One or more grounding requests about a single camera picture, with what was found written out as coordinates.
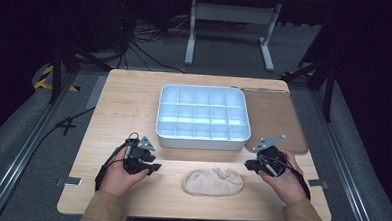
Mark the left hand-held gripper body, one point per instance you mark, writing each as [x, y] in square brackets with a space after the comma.
[136, 154]

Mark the white divided storage box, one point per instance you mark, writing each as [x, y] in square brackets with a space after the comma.
[203, 117]

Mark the person's right hand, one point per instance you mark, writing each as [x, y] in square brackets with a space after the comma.
[285, 186]

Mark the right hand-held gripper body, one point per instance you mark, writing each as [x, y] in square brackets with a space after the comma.
[271, 157]

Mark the white metal table frame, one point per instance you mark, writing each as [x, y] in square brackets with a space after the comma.
[233, 13]

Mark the aluminium floor rail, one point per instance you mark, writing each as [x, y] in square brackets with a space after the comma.
[18, 156]
[345, 170]

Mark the grey metal bracket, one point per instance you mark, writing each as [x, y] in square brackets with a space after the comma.
[70, 181]
[317, 183]

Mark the black metal stand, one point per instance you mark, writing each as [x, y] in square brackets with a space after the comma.
[328, 86]
[56, 71]

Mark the beige sock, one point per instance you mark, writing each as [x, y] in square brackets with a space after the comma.
[212, 182]

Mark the yellow black hazard tape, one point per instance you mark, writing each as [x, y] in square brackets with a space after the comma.
[42, 80]

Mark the person's left hand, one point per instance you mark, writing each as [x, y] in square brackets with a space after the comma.
[119, 177]

